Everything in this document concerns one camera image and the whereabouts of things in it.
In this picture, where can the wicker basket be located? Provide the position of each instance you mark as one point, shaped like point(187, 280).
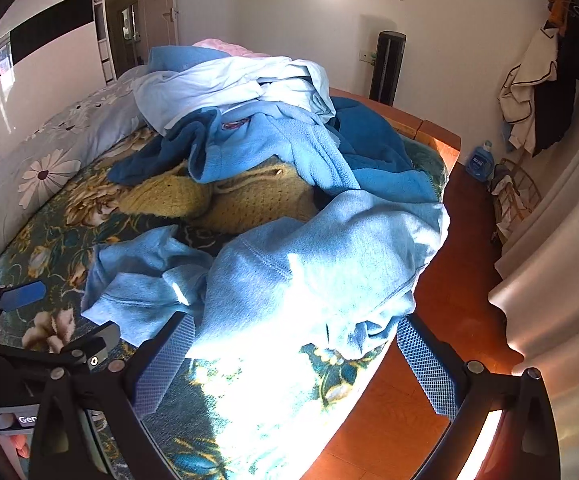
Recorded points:
point(519, 200)

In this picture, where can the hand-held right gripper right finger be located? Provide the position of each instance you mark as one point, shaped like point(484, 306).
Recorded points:
point(427, 370)

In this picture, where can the teal floral blanket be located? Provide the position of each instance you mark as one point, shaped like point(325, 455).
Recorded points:
point(44, 255)

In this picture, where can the white hanging jacket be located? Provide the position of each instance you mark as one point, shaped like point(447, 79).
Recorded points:
point(529, 85)

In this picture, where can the light blue fleece garment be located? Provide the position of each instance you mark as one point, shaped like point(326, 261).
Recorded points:
point(319, 270)

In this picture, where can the black hanging garment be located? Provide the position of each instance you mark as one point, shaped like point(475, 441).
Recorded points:
point(569, 70)

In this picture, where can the orange hanging item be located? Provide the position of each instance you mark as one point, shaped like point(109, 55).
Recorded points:
point(557, 7)

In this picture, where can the white shirt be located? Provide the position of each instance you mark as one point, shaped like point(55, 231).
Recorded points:
point(209, 85)

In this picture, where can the dark blue fleece garment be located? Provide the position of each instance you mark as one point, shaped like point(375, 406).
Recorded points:
point(369, 135)

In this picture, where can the sky blue fleece garment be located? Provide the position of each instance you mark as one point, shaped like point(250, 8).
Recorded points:
point(279, 150)

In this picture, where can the pink cloth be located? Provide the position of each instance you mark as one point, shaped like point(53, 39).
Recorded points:
point(219, 46)

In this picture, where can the orange wooden headboard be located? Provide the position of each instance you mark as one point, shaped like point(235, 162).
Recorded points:
point(439, 140)

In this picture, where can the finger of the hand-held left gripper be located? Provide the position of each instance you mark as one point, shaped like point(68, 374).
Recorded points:
point(21, 296)
point(94, 345)

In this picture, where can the pale curtain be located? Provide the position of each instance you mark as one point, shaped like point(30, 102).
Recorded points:
point(569, 260)

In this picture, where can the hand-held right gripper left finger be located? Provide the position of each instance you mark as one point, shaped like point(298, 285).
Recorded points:
point(164, 365)

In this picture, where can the wall socket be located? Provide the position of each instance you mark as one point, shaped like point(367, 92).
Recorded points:
point(368, 56)

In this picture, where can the glossy white wardrobe black stripe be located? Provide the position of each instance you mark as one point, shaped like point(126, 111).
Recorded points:
point(44, 60)

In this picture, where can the white shelf unit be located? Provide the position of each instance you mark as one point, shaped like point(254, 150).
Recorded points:
point(103, 20)

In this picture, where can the white door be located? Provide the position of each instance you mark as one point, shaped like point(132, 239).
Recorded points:
point(162, 25)

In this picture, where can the blue fleece cloth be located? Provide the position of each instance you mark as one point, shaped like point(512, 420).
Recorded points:
point(174, 60)

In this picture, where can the yellow knitted sweater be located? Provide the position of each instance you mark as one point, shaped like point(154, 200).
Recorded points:
point(249, 205)

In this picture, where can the black tower speaker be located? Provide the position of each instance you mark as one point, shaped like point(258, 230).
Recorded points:
point(387, 70)

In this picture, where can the blue detergent bottle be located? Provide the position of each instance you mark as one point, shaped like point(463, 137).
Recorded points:
point(480, 165)

